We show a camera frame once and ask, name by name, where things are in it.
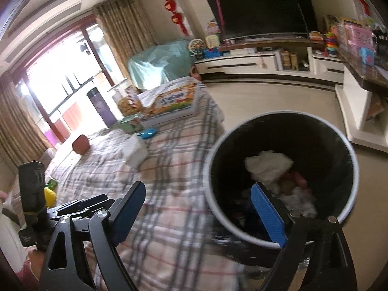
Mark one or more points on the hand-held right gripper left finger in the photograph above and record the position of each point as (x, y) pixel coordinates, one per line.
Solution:
(128, 209)

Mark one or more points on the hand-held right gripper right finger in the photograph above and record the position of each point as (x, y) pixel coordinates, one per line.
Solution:
(266, 215)

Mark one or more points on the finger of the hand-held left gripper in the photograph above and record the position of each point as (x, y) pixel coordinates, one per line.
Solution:
(78, 206)

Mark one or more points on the white rimmed trash bin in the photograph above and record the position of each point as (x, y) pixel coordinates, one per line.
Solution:
(212, 200)

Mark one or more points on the person's left forearm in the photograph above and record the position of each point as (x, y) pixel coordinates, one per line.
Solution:
(31, 269)

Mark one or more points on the green can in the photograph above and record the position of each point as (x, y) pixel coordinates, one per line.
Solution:
(51, 184)

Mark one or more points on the yellow ribbed toy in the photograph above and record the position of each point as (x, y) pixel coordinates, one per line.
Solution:
(50, 197)

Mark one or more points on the white tissue pack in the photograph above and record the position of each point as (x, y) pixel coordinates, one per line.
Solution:
(135, 153)

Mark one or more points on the brown ball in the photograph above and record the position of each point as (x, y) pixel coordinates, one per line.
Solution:
(81, 144)

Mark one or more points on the beige patterned curtain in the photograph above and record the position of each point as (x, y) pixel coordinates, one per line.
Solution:
(124, 33)
(21, 124)

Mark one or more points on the small blue packet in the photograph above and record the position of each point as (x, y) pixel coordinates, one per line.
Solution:
(147, 134)

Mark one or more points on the green box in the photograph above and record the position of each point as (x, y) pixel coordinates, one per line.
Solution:
(131, 123)

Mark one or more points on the purple upright appliance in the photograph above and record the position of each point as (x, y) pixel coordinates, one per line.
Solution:
(100, 106)

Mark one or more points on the clear snack jar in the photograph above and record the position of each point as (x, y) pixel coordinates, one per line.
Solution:
(127, 103)

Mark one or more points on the colourful flat box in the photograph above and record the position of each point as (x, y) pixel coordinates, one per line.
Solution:
(175, 98)

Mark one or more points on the teal plastic cover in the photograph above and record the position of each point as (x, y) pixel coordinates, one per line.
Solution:
(160, 63)

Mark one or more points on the white television cabinet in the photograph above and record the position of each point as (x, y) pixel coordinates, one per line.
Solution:
(242, 63)

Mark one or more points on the blue toy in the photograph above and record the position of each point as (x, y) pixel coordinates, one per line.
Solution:
(213, 53)

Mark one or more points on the ferris wheel toy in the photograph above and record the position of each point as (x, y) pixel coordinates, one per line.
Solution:
(195, 48)

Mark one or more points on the cardboard toy house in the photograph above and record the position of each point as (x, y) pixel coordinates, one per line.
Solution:
(213, 27)

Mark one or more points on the pink toy box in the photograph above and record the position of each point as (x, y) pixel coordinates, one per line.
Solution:
(359, 35)

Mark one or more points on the red hanging decoration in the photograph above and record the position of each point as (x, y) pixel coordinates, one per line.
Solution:
(171, 6)

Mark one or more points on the black television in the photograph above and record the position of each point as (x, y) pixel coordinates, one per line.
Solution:
(263, 6)

